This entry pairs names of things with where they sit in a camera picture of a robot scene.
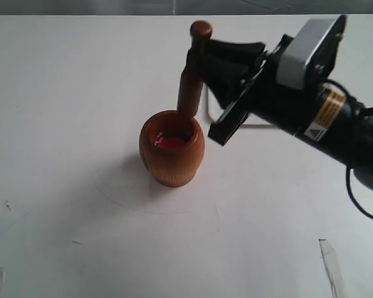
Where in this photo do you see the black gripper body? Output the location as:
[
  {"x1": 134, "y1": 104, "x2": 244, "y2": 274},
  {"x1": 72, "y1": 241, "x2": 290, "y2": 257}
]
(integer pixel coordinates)
[{"x1": 208, "y1": 34, "x2": 302, "y2": 145}]

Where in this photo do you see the dark wooden pestle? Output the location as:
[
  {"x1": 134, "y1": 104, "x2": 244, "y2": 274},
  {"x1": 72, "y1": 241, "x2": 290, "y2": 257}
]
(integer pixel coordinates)
[{"x1": 177, "y1": 20, "x2": 213, "y2": 119}]

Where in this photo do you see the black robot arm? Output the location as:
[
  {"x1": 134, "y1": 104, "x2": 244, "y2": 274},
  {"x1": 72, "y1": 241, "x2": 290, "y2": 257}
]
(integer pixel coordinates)
[{"x1": 186, "y1": 35, "x2": 373, "y2": 190}]

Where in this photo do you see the wooden mortar cup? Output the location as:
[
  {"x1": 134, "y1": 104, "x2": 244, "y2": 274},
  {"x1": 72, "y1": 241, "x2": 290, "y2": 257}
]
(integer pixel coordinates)
[{"x1": 139, "y1": 110, "x2": 205, "y2": 187}]

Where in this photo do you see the red object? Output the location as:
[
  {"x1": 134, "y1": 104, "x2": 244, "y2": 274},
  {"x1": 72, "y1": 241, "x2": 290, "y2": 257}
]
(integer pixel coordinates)
[{"x1": 154, "y1": 132, "x2": 187, "y2": 148}]

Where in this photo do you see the white plastic tray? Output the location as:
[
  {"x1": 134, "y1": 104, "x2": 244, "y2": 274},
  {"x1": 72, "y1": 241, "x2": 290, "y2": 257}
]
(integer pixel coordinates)
[{"x1": 204, "y1": 86, "x2": 276, "y2": 129}]

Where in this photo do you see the clear tape strip right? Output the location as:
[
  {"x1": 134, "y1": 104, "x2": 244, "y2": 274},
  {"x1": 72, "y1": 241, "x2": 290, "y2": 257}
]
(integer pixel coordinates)
[{"x1": 318, "y1": 239, "x2": 346, "y2": 297}]

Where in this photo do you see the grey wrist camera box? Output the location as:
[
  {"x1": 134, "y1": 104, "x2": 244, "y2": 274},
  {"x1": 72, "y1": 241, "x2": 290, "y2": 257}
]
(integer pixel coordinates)
[{"x1": 276, "y1": 15, "x2": 347, "y2": 90}]

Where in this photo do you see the black cable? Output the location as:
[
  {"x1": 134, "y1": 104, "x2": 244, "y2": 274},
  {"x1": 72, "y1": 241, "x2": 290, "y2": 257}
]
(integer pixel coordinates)
[{"x1": 325, "y1": 79, "x2": 373, "y2": 222}]

